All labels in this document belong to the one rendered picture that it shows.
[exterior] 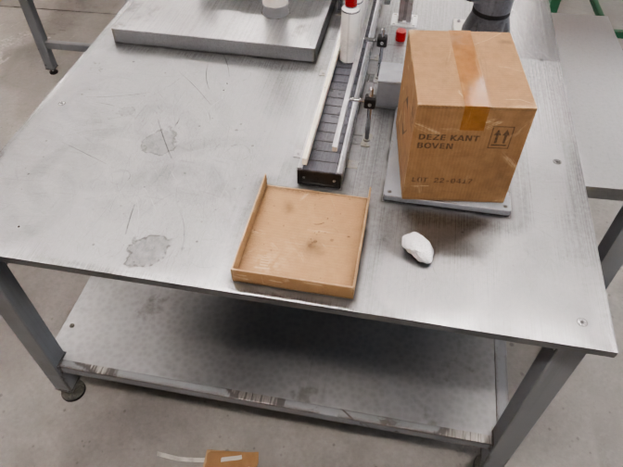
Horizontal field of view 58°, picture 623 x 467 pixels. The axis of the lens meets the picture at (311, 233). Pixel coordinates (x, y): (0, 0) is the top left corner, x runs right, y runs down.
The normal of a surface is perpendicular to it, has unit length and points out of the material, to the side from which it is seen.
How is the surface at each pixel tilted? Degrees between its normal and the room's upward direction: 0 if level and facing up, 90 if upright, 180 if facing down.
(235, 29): 0
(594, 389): 0
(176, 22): 0
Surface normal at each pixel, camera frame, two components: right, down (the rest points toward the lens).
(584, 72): 0.00, -0.66
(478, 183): -0.05, 0.75
